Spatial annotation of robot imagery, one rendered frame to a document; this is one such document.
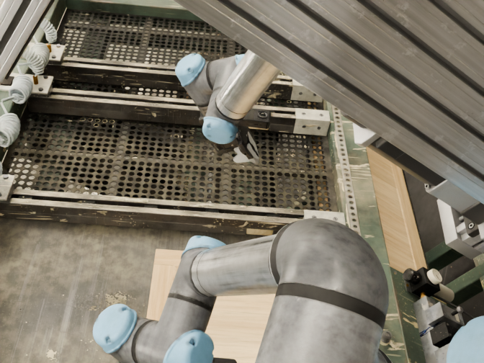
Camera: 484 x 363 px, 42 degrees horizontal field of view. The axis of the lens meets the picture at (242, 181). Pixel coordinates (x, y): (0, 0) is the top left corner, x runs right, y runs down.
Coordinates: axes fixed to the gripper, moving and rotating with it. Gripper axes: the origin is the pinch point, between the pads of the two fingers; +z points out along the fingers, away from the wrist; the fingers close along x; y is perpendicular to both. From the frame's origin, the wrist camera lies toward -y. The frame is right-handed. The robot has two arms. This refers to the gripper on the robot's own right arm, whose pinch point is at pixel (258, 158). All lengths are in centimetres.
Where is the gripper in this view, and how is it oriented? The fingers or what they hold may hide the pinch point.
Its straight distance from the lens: 167.9
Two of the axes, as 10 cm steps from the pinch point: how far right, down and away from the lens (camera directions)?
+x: -0.6, 7.4, -6.7
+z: 4.3, 6.2, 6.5
